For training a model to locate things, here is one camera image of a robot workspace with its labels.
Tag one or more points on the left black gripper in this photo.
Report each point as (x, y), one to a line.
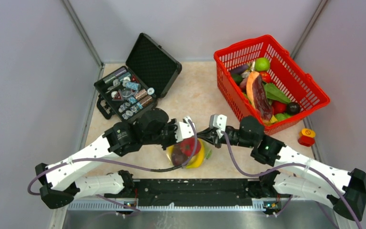
(173, 127)

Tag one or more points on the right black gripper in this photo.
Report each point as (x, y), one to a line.
(218, 142)

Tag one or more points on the red apple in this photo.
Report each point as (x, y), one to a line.
(189, 145)
(266, 77)

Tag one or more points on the dark red fruit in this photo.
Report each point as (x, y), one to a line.
(177, 156)

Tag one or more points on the clear zip top bag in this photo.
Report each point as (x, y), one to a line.
(169, 150)

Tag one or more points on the yellow banana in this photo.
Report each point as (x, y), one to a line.
(199, 156)

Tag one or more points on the red plastic basket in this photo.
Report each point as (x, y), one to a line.
(286, 75)

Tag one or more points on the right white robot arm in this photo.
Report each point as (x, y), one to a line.
(344, 191)

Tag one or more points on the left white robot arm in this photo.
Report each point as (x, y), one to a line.
(66, 181)

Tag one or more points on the dark purple eggplant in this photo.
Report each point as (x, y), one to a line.
(260, 100)

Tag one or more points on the white loose poker chip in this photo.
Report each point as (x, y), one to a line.
(150, 91)

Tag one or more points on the green leaf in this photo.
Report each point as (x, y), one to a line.
(273, 93)

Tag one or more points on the dark green avocado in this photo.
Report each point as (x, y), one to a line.
(237, 78)

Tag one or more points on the dark plum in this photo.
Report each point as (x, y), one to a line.
(293, 108)

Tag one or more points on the black open case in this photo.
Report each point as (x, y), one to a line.
(123, 92)

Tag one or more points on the red yellow emergency button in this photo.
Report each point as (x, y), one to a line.
(306, 137)

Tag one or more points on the green apple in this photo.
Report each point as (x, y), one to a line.
(262, 64)

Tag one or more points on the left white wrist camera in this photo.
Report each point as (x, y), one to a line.
(185, 129)

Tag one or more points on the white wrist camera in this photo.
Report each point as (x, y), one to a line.
(218, 124)
(185, 129)

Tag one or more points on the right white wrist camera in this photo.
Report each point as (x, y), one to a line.
(218, 124)

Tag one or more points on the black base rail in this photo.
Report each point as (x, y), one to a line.
(196, 192)

